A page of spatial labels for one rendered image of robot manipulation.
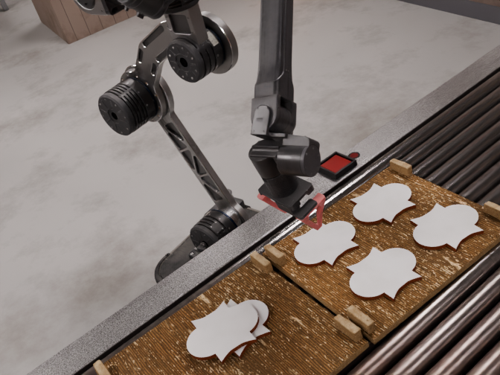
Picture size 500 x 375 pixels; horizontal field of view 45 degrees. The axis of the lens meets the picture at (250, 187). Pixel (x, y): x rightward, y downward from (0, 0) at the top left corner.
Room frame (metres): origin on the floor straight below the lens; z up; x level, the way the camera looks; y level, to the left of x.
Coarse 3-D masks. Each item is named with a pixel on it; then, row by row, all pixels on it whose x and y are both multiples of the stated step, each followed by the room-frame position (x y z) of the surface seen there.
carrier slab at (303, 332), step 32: (224, 288) 0.95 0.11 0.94; (256, 288) 0.92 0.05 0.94; (288, 288) 0.90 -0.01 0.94; (192, 320) 0.89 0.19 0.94; (288, 320) 0.81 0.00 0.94; (320, 320) 0.79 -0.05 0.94; (128, 352) 0.86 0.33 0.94; (160, 352) 0.83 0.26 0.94; (256, 352) 0.76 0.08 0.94; (288, 352) 0.74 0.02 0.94; (320, 352) 0.72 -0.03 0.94; (352, 352) 0.70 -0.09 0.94
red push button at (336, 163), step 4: (336, 156) 1.31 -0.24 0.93; (328, 160) 1.31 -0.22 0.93; (332, 160) 1.30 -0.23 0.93; (336, 160) 1.30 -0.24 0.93; (340, 160) 1.29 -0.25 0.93; (344, 160) 1.29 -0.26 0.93; (348, 160) 1.28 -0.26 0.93; (324, 164) 1.29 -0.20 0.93; (328, 164) 1.29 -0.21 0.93; (332, 164) 1.28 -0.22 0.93; (336, 164) 1.28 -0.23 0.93; (340, 164) 1.27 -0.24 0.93; (344, 164) 1.27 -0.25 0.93; (328, 168) 1.27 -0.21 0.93; (332, 168) 1.27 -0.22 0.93; (336, 168) 1.26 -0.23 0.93; (340, 168) 1.26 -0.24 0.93
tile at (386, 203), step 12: (372, 192) 1.10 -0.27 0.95; (384, 192) 1.09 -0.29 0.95; (396, 192) 1.08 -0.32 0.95; (408, 192) 1.07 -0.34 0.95; (360, 204) 1.08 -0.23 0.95; (372, 204) 1.06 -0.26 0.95; (384, 204) 1.05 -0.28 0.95; (396, 204) 1.04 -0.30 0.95; (408, 204) 1.03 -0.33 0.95; (360, 216) 1.04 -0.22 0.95; (372, 216) 1.02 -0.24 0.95; (384, 216) 1.01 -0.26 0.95; (396, 216) 1.01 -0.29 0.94
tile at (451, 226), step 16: (448, 208) 0.97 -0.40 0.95; (464, 208) 0.96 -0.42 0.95; (416, 224) 0.96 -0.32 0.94; (432, 224) 0.94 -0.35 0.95; (448, 224) 0.93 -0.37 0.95; (464, 224) 0.91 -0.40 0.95; (416, 240) 0.91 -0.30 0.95; (432, 240) 0.90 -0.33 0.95; (448, 240) 0.88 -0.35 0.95; (464, 240) 0.88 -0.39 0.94
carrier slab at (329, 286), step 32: (352, 192) 1.14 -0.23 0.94; (416, 192) 1.07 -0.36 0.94; (448, 192) 1.04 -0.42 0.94; (352, 224) 1.03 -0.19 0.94; (384, 224) 1.00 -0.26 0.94; (480, 224) 0.91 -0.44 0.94; (288, 256) 0.99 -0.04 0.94; (352, 256) 0.93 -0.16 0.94; (416, 256) 0.88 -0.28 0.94; (448, 256) 0.85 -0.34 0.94; (480, 256) 0.84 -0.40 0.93; (320, 288) 0.87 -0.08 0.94; (416, 288) 0.80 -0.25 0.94; (384, 320) 0.74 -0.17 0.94
